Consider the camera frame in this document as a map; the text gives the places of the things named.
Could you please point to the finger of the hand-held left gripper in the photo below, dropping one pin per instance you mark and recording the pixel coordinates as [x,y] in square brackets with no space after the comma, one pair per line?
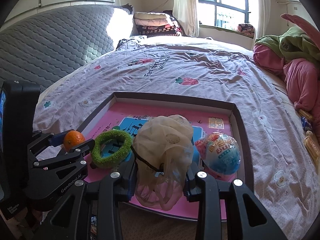
[80,147]
[57,140]

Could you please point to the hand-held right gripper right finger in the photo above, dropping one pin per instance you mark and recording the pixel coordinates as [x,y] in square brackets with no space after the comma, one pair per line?
[192,187]

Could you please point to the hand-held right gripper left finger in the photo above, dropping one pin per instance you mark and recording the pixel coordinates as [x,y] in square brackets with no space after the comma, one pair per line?
[122,180]

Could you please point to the mandarin orange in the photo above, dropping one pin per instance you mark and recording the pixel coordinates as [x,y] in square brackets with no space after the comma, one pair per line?
[75,138]

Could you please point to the blue toy egg packet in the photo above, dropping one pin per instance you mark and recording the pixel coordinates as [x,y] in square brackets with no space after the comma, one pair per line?
[220,152]

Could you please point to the translucent beige shower cap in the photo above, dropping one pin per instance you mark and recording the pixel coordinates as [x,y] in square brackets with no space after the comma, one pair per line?
[160,142]

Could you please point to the grey quilted headboard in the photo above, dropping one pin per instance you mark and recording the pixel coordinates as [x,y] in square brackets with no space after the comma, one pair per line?
[50,42]

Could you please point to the dark patterned cloth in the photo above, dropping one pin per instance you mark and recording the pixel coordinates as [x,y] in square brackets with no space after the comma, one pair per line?
[130,41]

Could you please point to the yellow snack packet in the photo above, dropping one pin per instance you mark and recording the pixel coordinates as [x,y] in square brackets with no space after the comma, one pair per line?
[311,142]
[306,114]

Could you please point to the small blue snack packet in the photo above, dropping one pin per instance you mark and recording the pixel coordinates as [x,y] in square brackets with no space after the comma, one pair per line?
[306,123]

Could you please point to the stack of folded blankets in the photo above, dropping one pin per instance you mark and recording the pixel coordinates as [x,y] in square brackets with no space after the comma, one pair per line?
[150,20]

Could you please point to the pink quilt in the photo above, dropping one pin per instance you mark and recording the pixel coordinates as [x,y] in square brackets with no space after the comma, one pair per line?
[302,80]

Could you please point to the folded patterned cloth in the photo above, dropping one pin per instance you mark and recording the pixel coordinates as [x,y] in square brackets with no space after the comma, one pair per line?
[246,29]

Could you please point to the cream curtain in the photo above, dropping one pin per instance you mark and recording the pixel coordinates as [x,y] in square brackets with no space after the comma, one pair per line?
[185,7]
[260,7]

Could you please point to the green garment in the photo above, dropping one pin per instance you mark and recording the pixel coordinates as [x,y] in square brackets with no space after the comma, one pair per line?
[295,45]

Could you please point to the dark framed window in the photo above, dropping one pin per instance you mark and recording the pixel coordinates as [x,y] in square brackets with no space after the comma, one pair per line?
[225,0]

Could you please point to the pink quilted cushion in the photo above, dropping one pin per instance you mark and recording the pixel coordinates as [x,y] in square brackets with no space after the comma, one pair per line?
[302,23]

